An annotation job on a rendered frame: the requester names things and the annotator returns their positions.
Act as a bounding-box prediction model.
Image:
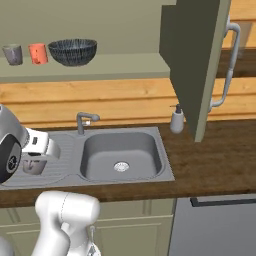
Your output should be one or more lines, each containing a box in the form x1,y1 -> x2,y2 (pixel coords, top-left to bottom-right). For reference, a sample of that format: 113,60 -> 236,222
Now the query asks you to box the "grey cabinet door handle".
209,14 -> 242,109

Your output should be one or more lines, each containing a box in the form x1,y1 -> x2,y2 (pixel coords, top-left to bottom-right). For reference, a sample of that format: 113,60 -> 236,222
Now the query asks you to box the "grey base cabinet handle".
86,225 -> 102,256

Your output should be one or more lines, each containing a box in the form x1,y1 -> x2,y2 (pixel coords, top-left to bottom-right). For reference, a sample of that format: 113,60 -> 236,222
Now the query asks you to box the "grey tap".
75,111 -> 101,136

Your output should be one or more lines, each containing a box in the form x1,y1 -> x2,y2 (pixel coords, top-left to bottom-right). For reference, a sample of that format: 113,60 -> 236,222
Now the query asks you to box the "grey steel sink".
0,126 -> 176,191

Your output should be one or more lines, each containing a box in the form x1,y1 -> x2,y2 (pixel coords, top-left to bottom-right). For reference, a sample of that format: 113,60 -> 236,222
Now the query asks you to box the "grey dishwasher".
167,194 -> 256,256

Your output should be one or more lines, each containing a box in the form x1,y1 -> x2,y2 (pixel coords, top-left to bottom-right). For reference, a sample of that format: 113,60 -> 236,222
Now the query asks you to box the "grey glass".
22,159 -> 48,176
2,43 -> 24,67

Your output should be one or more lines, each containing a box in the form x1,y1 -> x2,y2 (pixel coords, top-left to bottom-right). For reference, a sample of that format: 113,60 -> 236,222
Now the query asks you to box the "dark patterned bowl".
47,38 -> 99,67

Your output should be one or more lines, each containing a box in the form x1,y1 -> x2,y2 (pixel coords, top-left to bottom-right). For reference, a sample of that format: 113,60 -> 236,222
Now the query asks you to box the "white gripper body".
20,134 -> 62,162

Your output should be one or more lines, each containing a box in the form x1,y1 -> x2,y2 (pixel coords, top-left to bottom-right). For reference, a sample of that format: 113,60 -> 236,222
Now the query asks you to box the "olive base cabinet door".
0,205 -> 42,256
87,215 -> 175,256

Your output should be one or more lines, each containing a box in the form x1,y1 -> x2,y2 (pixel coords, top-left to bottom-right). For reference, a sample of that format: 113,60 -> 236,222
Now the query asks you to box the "dark dishwasher handle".
189,197 -> 256,208

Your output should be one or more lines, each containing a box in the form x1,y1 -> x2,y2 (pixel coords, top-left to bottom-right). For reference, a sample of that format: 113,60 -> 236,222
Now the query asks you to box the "grey soap dispenser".
169,103 -> 186,135

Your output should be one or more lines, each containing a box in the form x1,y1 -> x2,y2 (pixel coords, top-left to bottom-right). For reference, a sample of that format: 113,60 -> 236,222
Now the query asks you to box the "olive wall cabinet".
0,0 -> 178,85

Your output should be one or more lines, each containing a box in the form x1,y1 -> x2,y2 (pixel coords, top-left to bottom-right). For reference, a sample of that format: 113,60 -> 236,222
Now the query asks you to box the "orange cup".
28,42 -> 49,66

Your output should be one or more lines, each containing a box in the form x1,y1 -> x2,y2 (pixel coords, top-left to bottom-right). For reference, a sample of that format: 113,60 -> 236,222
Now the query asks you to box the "olive drawer front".
98,198 -> 177,218

